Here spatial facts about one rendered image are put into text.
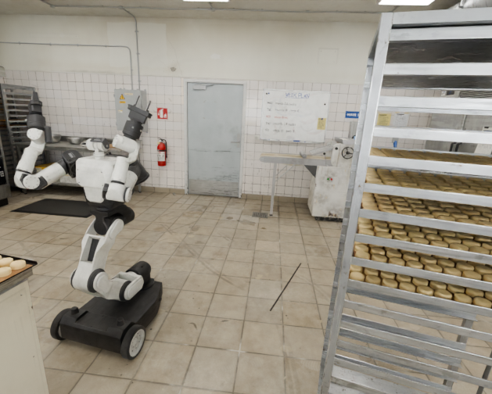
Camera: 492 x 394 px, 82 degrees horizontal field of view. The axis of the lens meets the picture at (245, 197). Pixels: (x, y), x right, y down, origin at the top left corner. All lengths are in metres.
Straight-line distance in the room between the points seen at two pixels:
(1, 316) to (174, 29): 4.87
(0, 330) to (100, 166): 0.88
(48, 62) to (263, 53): 3.85
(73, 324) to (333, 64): 4.80
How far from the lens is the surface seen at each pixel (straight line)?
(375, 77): 0.97
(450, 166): 1.04
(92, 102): 6.12
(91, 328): 2.20
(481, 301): 1.28
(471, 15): 1.03
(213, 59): 5.32
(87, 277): 1.95
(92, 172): 1.86
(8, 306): 1.49
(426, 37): 1.03
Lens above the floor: 1.53
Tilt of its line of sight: 16 degrees down
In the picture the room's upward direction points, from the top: 3 degrees clockwise
